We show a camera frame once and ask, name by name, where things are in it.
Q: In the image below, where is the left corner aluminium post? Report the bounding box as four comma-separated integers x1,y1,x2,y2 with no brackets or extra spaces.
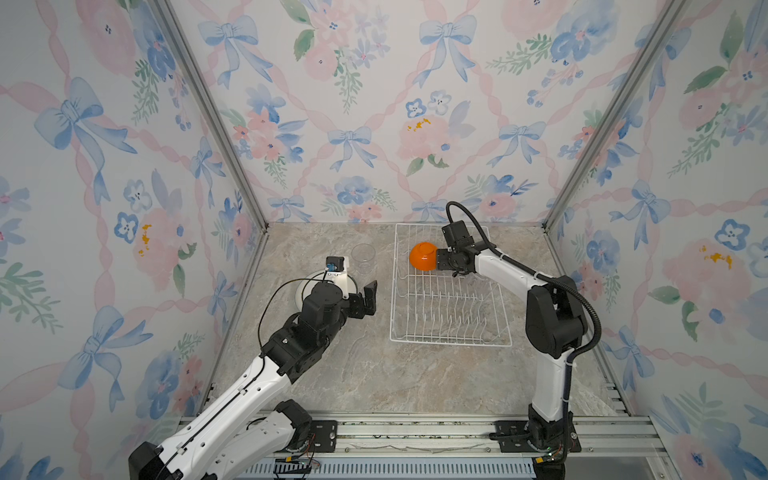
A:
148,0,268,234

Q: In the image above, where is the corner aluminium post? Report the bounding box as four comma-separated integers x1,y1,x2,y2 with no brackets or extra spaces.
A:
542,0,691,232
148,0,268,234

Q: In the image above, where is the orange bowl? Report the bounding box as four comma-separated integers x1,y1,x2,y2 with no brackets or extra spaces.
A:
409,242,438,272

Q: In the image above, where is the right corner aluminium post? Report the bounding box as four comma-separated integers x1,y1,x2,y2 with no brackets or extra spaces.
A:
542,0,691,232

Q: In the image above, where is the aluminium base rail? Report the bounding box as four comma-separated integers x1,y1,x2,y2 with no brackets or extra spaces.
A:
155,410,685,480

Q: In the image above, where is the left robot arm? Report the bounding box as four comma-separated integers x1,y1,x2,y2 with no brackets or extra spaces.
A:
128,280,378,479

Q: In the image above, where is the white wire dish rack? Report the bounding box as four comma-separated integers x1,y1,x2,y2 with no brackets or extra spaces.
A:
390,223,512,347

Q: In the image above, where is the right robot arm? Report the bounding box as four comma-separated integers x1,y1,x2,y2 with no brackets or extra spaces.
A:
437,220,588,460

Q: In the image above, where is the clear glass cup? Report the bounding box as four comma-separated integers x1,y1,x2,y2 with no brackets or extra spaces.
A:
351,243,376,274

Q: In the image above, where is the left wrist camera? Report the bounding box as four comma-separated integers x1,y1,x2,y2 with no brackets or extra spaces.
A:
324,256,351,299

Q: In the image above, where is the black corrugated cable conduit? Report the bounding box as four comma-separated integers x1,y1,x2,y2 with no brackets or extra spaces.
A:
445,200,603,367

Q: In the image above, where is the white plate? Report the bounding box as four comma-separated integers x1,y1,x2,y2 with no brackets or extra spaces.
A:
294,270,334,310

